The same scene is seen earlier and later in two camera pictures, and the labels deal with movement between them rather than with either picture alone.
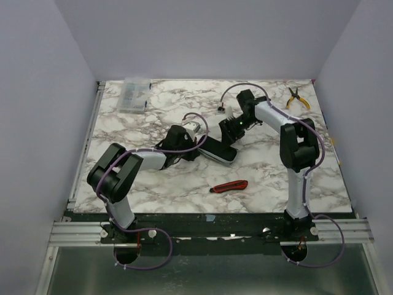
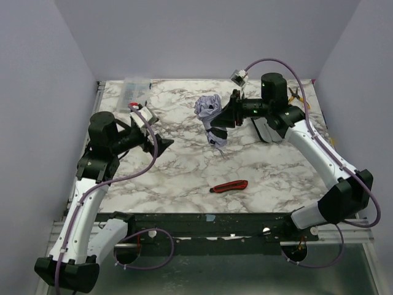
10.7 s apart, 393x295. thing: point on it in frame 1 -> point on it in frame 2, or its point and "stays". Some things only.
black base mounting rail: [252, 233] stays
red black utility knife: [233, 185] stays
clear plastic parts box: [134, 95] stays
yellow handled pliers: [295, 95] stays
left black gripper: [193, 152] -> [149, 143]
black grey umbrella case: [215, 149] -> [274, 129]
